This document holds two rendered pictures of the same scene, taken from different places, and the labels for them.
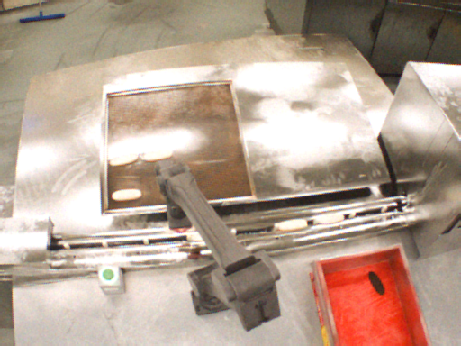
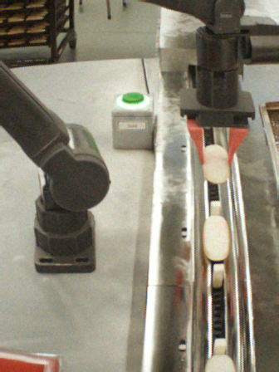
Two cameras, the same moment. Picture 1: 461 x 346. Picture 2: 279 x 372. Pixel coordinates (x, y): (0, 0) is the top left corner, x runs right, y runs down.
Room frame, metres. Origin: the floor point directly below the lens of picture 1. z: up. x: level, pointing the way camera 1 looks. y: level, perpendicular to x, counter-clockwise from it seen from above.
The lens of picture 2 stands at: (0.72, -0.68, 1.42)
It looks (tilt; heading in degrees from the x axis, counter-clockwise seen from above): 33 degrees down; 107
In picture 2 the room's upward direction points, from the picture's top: 1 degrees counter-clockwise
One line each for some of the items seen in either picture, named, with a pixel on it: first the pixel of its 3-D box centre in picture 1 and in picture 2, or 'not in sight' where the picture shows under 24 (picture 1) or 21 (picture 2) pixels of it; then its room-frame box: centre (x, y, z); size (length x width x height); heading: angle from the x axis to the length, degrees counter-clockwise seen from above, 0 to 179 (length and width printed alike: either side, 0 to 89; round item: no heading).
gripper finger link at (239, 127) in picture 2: not in sight; (221, 133); (0.59, 0.13, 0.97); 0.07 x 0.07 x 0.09; 13
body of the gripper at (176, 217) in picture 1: (178, 206); (217, 87); (0.59, 0.13, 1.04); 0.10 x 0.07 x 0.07; 13
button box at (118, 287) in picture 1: (112, 281); (134, 129); (0.41, 0.34, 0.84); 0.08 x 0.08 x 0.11; 13
